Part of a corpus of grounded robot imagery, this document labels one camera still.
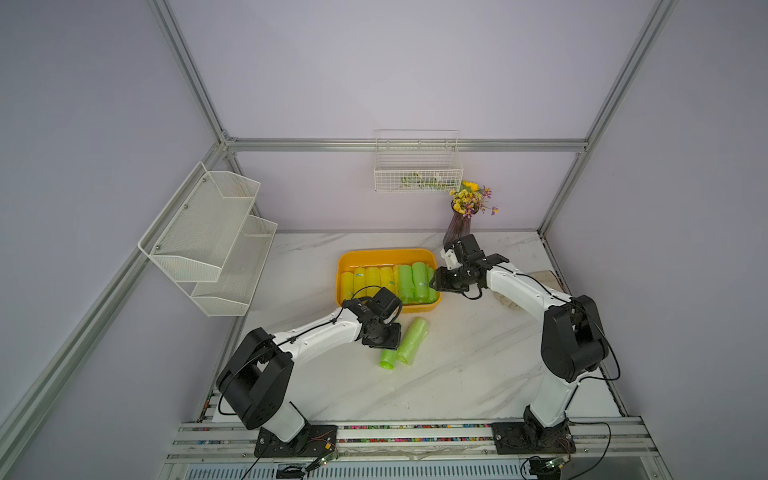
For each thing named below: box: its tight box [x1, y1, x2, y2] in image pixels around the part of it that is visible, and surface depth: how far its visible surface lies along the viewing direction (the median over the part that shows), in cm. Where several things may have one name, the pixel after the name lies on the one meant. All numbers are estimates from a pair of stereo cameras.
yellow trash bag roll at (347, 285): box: [341, 272, 354, 301], surface depth 103 cm
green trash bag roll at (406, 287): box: [398, 264, 416, 305], surface depth 95 cm
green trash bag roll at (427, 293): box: [420, 262, 440, 304], surface depth 96 cm
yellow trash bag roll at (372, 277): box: [365, 266, 381, 290], surface depth 103 cm
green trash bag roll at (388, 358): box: [379, 349, 397, 370], surface depth 83 cm
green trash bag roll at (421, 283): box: [412, 262, 430, 304], surface depth 96 cm
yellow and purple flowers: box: [449, 180, 499, 218], surface depth 100 cm
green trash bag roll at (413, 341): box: [397, 317, 428, 366], surface depth 90 cm
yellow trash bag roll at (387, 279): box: [380, 266, 397, 295], surface depth 103 cm
